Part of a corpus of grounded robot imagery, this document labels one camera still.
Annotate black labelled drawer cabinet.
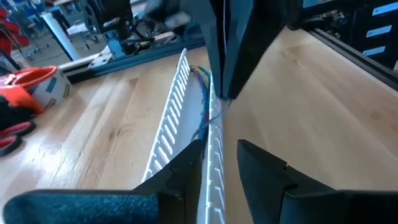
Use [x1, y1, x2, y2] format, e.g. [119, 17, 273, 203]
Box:
[298, 0, 398, 71]

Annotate light grey metal beam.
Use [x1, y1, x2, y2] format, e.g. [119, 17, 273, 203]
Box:
[42, 12, 82, 62]

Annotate white slotted cable raceway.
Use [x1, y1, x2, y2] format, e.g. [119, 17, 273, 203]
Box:
[141, 48, 227, 224]

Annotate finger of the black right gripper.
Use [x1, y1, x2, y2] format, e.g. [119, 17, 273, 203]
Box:
[179, 0, 233, 100]
[222, 0, 302, 101]

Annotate red handled scissors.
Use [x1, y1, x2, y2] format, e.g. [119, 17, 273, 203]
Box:
[0, 120, 37, 157]

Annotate bundle of coloured cables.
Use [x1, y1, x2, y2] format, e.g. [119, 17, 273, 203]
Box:
[194, 67, 211, 147]

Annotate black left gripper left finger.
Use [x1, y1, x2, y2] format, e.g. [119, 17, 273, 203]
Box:
[2, 139, 203, 224]

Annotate orange tape dispenser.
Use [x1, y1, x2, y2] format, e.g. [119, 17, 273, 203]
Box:
[0, 65, 58, 114]

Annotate green wire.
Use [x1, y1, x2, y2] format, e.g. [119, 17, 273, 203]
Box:
[198, 65, 213, 94]

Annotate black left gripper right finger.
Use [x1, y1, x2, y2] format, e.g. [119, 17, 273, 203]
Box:
[237, 139, 398, 224]

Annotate red wire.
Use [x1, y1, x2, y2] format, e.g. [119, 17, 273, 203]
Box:
[190, 66, 203, 91]

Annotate blue aluminium rail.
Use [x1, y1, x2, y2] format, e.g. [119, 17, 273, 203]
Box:
[58, 18, 398, 93]

